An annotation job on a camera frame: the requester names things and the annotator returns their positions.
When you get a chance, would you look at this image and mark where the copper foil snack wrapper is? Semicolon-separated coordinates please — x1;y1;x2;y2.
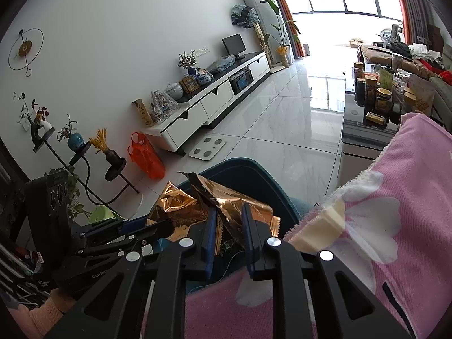
146;173;281;254

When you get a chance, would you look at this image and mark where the left hand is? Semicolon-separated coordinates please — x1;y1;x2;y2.
50;288;77;314

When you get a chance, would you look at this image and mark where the black plant stand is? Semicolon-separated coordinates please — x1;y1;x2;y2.
31;121;142;209

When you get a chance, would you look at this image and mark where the white bathroom scale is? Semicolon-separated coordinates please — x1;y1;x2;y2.
188;136;227;162

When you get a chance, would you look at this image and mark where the pink floral tablecloth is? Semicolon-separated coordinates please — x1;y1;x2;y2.
141;112;452;339

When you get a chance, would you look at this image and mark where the white TV cabinet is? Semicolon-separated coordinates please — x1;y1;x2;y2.
141;52;270;154

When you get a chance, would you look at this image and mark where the coffee table with jars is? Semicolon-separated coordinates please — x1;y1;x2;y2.
337;63;405;186

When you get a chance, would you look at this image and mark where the small black monitor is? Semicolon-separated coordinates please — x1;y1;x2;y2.
222;34;246;60

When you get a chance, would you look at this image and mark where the green sofa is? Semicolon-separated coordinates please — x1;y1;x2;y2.
430;44;452;132

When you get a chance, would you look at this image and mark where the tall potted plant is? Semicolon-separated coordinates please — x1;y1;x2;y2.
264;0;299;68

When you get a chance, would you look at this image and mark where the white standing air conditioner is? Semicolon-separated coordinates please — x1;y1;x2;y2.
244;0;282;64

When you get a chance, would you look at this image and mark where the round wall clock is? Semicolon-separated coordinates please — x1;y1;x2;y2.
8;28;44;77

